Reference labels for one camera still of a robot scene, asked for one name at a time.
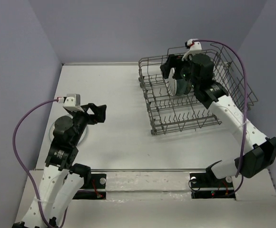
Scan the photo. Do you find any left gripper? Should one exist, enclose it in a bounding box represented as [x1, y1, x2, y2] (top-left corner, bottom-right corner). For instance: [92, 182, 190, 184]
[69, 103, 107, 144]

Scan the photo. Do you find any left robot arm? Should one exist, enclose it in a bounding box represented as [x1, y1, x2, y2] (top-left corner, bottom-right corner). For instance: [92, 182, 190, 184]
[13, 102, 107, 228]

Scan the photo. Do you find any teal plate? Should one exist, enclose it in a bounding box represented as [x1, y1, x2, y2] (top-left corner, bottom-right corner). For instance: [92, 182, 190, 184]
[176, 79, 192, 96]

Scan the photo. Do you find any blue striped white plate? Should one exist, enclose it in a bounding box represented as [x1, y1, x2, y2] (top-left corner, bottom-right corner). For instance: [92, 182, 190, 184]
[165, 68, 177, 96]

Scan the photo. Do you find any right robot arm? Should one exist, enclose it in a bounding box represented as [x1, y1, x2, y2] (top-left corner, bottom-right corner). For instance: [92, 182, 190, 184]
[160, 54, 276, 186]

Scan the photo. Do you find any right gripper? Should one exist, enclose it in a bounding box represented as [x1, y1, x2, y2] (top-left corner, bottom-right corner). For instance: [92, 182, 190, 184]
[159, 54, 199, 89]

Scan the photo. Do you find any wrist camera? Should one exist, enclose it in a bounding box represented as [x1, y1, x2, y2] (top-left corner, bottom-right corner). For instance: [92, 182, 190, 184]
[57, 94, 83, 112]
[182, 39, 202, 61]

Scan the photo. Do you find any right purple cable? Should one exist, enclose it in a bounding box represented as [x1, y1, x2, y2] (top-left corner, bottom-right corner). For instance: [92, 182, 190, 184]
[192, 39, 252, 199]

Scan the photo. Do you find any grey wire dish rack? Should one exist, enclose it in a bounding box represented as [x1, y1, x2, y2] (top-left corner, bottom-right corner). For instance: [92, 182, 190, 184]
[138, 43, 258, 135]

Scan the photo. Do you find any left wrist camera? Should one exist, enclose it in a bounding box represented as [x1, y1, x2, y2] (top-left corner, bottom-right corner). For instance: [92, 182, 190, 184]
[57, 94, 83, 112]

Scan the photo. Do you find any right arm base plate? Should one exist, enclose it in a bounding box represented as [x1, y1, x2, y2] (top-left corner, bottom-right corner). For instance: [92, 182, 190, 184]
[188, 172, 236, 200]

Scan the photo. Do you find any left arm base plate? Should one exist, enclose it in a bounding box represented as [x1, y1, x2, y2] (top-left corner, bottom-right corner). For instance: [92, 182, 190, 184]
[73, 173, 107, 200]

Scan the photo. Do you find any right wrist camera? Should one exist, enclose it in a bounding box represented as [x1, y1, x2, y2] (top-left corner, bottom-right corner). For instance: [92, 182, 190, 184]
[182, 39, 202, 61]

